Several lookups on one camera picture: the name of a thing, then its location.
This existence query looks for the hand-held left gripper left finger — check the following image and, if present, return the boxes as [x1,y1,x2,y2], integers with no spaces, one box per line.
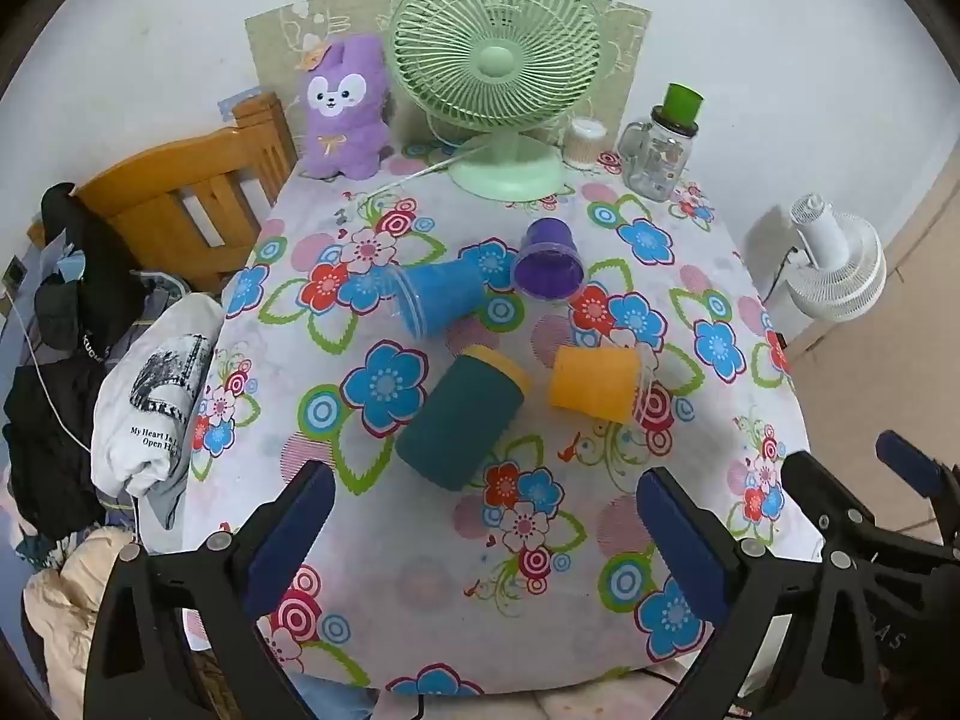
[84,459,336,720]

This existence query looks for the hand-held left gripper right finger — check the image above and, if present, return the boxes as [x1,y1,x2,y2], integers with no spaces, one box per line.
[636,466,883,720]

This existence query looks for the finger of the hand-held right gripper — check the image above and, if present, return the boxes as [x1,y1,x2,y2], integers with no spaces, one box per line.
[781,451,878,542]
[875,430,960,527]

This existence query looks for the orange cup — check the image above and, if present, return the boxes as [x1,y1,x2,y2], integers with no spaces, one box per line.
[546,345,646,423]

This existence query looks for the dark green cup yellow rim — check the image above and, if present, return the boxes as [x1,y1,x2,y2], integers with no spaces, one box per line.
[395,345,530,493]

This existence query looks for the blue cup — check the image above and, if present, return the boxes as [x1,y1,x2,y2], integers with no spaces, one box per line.
[390,259,498,339]

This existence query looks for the purple cup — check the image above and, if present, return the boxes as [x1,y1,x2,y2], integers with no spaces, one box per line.
[512,217,586,302]

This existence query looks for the floral tablecloth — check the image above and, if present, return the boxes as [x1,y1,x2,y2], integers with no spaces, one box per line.
[180,142,826,695]

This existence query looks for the white printed t-shirt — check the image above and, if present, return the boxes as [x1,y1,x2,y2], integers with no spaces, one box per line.
[91,292,227,533]

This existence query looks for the white floor fan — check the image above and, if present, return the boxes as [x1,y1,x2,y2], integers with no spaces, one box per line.
[780,193,888,324]

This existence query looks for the beige jacket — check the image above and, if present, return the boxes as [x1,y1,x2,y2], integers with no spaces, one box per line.
[22,527,151,720]

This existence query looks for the black garment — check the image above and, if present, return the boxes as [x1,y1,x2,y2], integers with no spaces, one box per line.
[3,356,113,542]

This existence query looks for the black jacket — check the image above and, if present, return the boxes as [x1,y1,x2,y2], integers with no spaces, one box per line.
[34,183,152,383]

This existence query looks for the wooden chair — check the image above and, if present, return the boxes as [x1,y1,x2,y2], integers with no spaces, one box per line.
[75,90,301,295]

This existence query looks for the glass mug green lid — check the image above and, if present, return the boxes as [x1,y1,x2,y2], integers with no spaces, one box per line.
[616,82,707,203]

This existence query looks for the purple plush rabbit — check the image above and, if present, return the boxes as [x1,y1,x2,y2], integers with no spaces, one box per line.
[300,41,393,181]

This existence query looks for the cotton swab container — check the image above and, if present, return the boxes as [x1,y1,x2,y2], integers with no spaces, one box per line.
[564,116,611,168]

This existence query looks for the green table fan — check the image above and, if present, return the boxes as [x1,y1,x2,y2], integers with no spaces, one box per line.
[390,0,603,200]

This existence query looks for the black fan cable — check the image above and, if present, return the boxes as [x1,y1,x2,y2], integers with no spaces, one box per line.
[756,243,800,302]

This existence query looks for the white cable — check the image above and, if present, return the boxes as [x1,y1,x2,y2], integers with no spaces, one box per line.
[0,298,95,455]

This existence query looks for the white fan cord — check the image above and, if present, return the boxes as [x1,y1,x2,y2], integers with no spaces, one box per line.
[360,150,482,200]

